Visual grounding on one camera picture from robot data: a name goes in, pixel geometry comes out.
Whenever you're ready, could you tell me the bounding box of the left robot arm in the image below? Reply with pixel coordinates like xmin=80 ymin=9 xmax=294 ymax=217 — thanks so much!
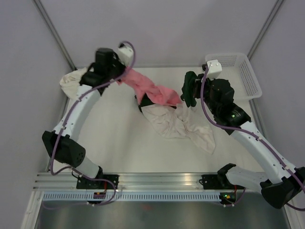
xmin=42 ymin=48 xmax=125 ymax=189

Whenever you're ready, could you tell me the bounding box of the white slotted cable duct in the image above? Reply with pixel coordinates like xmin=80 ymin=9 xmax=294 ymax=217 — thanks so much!
xmin=43 ymin=191 xmax=221 ymax=202

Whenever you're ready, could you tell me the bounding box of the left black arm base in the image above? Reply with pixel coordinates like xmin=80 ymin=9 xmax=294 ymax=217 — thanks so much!
xmin=76 ymin=174 xmax=119 ymax=190

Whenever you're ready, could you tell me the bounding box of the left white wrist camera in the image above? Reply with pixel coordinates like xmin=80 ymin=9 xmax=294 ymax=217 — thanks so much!
xmin=117 ymin=45 xmax=134 ymax=66

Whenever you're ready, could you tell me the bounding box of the white plastic basket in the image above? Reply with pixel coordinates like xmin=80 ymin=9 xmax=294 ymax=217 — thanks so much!
xmin=205 ymin=53 xmax=262 ymax=101

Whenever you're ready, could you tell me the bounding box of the pink t-shirt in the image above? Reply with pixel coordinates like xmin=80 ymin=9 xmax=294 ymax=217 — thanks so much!
xmin=117 ymin=69 xmax=182 ymax=106

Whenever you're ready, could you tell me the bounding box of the aluminium mounting rail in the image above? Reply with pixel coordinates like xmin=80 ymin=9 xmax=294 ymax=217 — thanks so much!
xmin=33 ymin=172 xmax=216 ymax=191

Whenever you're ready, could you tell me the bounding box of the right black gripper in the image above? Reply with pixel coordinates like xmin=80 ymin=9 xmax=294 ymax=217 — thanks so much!
xmin=193 ymin=73 xmax=219 ymax=115

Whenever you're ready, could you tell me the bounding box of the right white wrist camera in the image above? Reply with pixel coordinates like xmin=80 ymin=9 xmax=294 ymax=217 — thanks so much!
xmin=203 ymin=60 xmax=222 ymax=79

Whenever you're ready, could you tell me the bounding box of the cream white t-shirt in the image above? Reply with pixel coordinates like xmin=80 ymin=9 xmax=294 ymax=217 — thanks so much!
xmin=60 ymin=67 xmax=88 ymax=99

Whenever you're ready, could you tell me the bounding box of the white and green t-shirt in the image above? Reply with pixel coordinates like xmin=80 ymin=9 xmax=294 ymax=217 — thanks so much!
xmin=138 ymin=71 xmax=215 ymax=154

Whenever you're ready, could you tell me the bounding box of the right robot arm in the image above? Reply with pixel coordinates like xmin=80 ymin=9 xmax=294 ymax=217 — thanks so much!
xmin=191 ymin=78 xmax=305 ymax=211

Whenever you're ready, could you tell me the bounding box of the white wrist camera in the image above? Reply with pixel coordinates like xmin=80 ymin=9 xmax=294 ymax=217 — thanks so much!
xmin=203 ymin=60 xmax=222 ymax=79
xmin=117 ymin=45 xmax=134 ymax=66

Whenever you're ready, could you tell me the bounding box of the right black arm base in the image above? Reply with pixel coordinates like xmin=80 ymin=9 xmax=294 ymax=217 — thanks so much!
xmin=198 ymin=174 xmax=244 ymax=190

